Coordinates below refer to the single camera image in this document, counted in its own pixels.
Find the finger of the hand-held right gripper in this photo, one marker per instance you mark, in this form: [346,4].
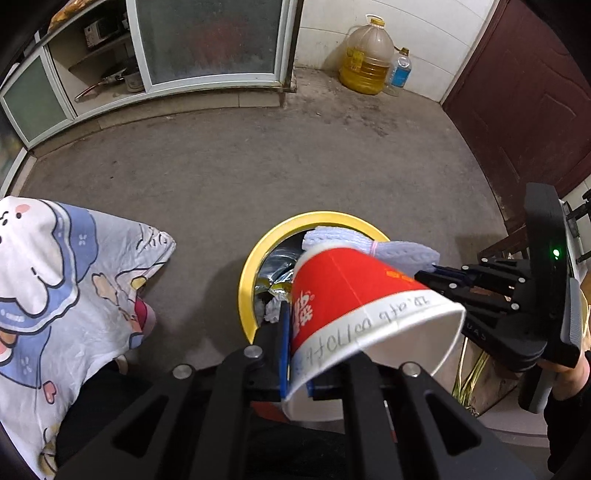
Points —
[475,297]
[498,274]

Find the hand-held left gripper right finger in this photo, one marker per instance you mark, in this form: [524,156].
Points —
[332,390]

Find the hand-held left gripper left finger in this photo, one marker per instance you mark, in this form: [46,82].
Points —
[284,360]

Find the yellow-rimmed trash bin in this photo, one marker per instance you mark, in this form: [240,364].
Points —
[247,295]

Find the light blue cloth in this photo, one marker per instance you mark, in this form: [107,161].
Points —
[406,256]

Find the red paper cup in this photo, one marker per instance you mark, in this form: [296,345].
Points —
[351,295]

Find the person's right hand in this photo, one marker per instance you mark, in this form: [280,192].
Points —
[570,383]

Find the wooden stool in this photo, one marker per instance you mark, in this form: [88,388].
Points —
[503,244]

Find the white crumpled tissue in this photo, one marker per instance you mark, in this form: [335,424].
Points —
[274,309]

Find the black metal stand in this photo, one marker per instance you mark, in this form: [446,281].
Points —
[577,221]

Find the green vegetable stalks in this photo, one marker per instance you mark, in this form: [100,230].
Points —
[473,374]

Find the silver foil snack bag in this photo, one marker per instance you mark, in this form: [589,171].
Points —
[281,263]

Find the dark red door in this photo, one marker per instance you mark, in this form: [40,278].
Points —
[517,92]

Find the plastic bottle with blue label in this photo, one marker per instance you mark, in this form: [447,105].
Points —
[399,74]

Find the cartoon printed tablecloth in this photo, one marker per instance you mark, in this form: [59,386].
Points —
[46,277]

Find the yellow cooking oil jug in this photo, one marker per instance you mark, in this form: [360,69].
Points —
[364,60]

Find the glass-door kitchen cabinet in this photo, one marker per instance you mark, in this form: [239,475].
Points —
[207,41]

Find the metal pan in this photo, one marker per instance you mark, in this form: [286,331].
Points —
[99,86]

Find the small electronic device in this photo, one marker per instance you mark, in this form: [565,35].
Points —
[102,31]

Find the bag of bread buns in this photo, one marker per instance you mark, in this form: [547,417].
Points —
[67,9]

